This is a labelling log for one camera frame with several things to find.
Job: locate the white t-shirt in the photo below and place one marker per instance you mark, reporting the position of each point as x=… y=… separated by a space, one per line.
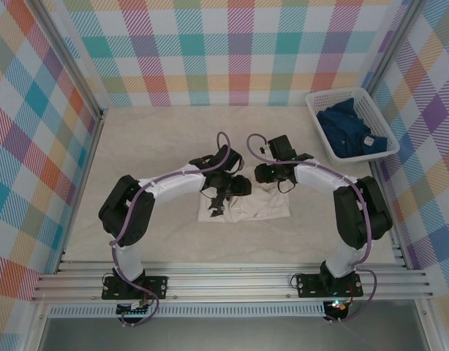
x=261 y=208

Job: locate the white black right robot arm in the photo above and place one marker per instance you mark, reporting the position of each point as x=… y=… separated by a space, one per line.
x=360 y=215

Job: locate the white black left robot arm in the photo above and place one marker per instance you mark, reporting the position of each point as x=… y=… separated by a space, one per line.
x=125 y=208

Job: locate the dark blue garment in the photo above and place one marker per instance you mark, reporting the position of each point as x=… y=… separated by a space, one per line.
x=341 y=131

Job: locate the white plastic mesh basket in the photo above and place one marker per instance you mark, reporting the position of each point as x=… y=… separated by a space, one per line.
x=370 y=109

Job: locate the small electronics board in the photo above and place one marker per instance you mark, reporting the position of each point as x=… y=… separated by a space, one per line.
x=135 y=311
x=338 y=306

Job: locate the grey metal panel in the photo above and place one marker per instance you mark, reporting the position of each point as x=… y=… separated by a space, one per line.
x=228 y=336

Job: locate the long aluminium mounting rail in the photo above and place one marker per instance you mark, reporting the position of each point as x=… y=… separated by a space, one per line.
x=228 y=281

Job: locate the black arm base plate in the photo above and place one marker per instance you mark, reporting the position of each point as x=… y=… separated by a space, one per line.
x=157 y=283
x=308 y=285

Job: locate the aluminium frame post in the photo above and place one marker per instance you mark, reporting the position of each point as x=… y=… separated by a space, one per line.
x=67 y=62
x=392 y=47

